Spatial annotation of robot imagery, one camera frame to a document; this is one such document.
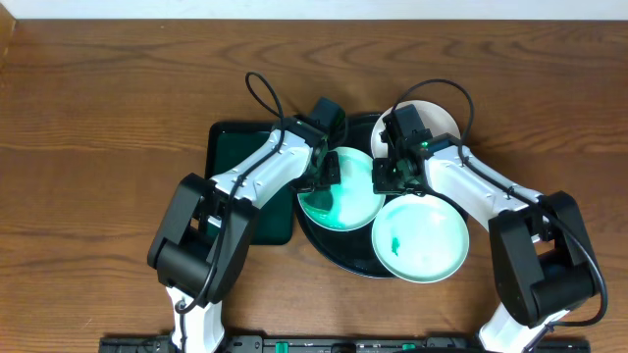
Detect green scrubbing sponge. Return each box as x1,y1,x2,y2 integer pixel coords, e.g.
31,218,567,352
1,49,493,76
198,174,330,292
301,190,334,213

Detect pale green plate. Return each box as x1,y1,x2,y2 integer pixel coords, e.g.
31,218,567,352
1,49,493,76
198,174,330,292
297,146,386,231
372,195,469,283

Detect pale green plate front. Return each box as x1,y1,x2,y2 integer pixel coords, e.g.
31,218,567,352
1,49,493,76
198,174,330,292
372,195,469,283

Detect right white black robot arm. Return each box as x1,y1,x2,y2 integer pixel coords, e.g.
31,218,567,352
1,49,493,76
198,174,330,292
371,140,607,352

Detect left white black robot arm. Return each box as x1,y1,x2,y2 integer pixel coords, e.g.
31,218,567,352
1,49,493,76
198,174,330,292
147,116,341,352

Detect round black serving tray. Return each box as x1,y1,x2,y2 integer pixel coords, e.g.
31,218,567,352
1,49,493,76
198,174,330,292
295,113,467,278

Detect black rectangular water tray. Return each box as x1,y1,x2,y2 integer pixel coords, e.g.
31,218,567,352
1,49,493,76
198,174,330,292
204,122,293,246

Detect white plate green stain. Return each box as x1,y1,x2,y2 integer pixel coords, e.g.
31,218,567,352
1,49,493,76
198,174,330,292
370,100,460,159

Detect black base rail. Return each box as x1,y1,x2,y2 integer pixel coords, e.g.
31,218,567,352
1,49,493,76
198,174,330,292
97,332,593,353

